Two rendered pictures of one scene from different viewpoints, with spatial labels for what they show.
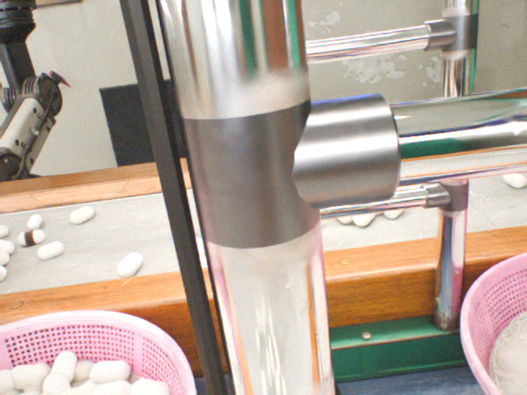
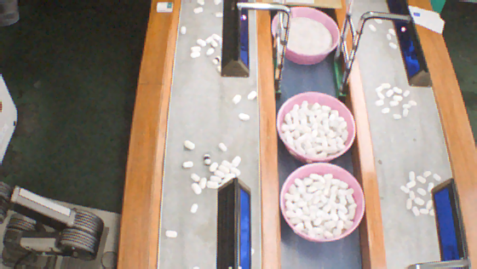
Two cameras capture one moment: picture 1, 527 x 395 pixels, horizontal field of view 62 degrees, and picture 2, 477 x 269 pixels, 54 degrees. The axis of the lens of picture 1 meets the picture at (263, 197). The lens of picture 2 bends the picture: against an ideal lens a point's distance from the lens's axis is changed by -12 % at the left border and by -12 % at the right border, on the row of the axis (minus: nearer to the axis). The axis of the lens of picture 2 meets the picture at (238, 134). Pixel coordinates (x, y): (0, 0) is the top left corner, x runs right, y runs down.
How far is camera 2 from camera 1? 1.76 m
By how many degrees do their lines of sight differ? 74
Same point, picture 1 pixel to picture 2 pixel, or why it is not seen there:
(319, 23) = not seen: outside the picture
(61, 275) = (238, 140)
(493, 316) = not seen: hidden behind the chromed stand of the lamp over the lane
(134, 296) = (271, 108)
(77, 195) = (160, 154)
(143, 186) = (163, 124)
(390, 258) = (266, 54)
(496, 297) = not seen: hidden behind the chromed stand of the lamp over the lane
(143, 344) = (286, 106)
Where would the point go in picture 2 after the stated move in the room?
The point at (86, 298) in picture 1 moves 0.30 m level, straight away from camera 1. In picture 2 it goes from (269, 119) to (184, 152)
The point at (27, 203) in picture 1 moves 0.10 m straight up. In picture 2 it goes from (159, 177) to (156, 161)
